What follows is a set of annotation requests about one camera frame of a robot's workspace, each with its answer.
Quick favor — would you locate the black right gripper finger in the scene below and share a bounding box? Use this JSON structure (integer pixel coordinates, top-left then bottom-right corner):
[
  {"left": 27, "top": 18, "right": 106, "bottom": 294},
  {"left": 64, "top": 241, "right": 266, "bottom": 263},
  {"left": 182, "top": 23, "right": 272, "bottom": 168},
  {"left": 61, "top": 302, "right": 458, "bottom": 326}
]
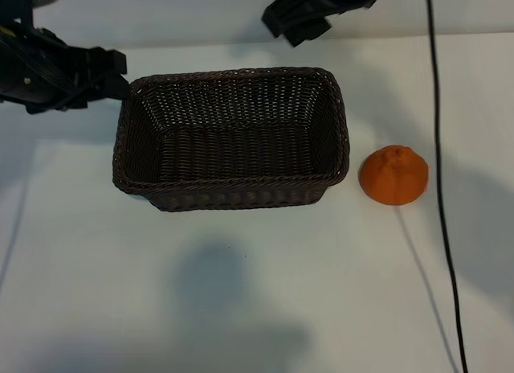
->
[
  {"left": 284, "top": 18, "right": 332, "bottom": 49},
  {"left": 261, "top": 0, "right": 308, "bottom": 39}
]

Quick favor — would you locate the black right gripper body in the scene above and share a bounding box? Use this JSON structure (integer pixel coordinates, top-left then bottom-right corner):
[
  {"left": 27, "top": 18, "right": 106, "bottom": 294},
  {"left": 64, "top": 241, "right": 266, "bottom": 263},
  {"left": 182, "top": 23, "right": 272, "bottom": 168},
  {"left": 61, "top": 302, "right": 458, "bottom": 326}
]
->
[{"left": 275, "top": 0, "right": 390, "bottom": 31}]

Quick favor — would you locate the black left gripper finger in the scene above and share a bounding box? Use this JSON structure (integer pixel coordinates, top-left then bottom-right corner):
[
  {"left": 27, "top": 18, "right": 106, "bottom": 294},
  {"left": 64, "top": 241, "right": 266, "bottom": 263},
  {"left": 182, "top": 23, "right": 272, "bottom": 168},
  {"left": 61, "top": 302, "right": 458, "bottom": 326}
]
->
[
  {"left": 76, "top": 46, "right": 129, "bottom": 76},
  {"left": 85, "top": 72, "right": 133, "bottom": 102}
]

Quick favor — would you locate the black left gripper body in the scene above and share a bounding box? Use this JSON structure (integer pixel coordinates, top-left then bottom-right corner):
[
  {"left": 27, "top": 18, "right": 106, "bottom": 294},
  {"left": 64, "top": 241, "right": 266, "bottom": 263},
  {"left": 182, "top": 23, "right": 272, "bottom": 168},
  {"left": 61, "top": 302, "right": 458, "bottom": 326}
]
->
[{"left": 0, "top": 21, "right": 97, "bottom": 116}]

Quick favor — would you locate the dark brown wicker basket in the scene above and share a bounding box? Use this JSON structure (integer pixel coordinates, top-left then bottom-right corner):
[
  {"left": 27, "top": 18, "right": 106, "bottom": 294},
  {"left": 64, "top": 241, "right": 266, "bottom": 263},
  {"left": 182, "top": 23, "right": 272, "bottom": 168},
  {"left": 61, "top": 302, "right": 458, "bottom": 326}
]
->
[{"left": 112, "top": 66, "right": 351, "bottom": 212}]

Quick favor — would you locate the orange mandarin fruit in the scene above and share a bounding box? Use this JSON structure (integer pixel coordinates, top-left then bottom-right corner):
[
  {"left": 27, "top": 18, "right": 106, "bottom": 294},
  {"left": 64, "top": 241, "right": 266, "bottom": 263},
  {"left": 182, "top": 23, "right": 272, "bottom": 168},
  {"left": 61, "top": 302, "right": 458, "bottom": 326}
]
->
[{"left": 358, "top": 145, "right": 430, "bottom": 207}]

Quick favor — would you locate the long black cable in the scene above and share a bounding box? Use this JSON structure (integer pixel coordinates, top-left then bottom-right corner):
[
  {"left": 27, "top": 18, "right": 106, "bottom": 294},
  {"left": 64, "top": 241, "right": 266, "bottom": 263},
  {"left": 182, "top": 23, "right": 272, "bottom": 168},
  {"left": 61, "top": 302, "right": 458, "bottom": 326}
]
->
[{"left": 423, "top": 0, "right": 470, "bottom": 373}]

